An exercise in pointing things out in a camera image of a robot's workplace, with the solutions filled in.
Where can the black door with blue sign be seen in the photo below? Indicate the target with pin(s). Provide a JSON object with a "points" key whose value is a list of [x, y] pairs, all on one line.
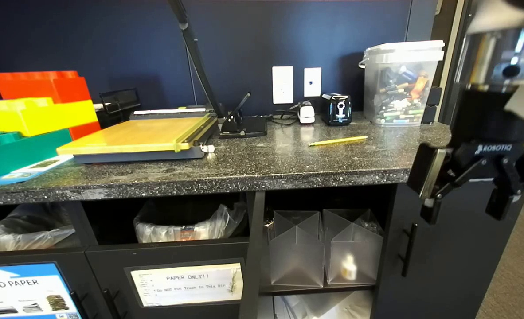
{"points": [[82, 274]]}

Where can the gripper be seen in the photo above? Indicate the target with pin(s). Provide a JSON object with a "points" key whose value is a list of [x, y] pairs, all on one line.
{"points": [[483, 126]]}

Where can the white wall switch plate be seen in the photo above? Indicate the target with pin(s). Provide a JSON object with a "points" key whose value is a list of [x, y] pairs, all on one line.
{"points": [[312, 82]]}

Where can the white wall socket plate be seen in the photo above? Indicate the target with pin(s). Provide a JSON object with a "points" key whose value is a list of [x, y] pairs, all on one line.
{"points": [[282, 84]]}

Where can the clear trash bag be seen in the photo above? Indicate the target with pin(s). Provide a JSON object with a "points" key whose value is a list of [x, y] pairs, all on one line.
{"points": [[186, 226], [27, 232]]}

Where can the white stapler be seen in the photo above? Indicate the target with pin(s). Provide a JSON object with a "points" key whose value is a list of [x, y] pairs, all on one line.
{"points": [[306, 114]]}

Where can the frosted plastic bin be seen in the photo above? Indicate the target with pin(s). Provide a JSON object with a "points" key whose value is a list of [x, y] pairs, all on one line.
{"points": [[355, 248], [296, 257]]}

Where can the blue recycling sign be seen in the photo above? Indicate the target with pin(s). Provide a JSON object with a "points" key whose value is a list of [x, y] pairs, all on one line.
{"points": [[18, 290]]}

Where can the small white bottle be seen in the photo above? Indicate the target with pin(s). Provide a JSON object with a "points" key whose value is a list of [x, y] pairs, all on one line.
{"points": [[349, 268]]}

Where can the heap of pens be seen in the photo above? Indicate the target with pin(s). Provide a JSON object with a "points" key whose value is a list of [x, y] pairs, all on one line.
{"points": [[399, 99]]}

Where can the black door with white sign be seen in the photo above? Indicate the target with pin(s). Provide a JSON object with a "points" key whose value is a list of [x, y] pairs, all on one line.
{"points": [[111, 274]]}

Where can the heap of white papers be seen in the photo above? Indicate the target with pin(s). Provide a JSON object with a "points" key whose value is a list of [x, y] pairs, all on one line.
{"points": [[315, 305]]}

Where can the yellow pencil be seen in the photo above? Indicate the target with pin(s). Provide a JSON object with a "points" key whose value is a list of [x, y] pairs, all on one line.
{"points": [[337, 141]]}

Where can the blue printed sheet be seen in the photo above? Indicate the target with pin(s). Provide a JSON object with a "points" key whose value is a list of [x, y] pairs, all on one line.
{"points": [[18, 173]]}

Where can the black pencil sharpener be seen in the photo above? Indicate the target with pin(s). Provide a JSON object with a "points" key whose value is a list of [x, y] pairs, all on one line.
{"points": [[336, 110]]}

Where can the large green toy block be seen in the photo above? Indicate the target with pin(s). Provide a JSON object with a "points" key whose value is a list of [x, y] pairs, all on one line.
{"points": [[18, 153]]}

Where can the clear plastic bucket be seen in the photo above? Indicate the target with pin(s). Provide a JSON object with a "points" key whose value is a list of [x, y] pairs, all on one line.
{"points": [[397, 88]]}

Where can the wooden paper cutter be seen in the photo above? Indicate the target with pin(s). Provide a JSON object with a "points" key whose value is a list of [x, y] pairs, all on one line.
{"points": [[133, 137]]}

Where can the black hole punch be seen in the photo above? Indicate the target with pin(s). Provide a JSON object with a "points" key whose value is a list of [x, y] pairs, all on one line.
{"points": [[244, 127]]}

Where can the black cabinet door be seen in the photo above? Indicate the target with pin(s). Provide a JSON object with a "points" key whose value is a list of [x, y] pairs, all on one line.
{"points": [[457, 257]]}

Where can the black desk tray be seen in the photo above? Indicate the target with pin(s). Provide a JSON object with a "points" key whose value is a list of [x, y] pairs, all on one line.
{"points": [[118, 103]]}

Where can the large yellow toy block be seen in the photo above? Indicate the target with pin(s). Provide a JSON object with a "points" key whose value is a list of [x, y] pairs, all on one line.
{"points": [[44, 116]]}

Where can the white paper sign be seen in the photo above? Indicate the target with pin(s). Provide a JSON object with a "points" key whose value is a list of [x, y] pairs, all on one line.
{"points": [[186, 283]]}

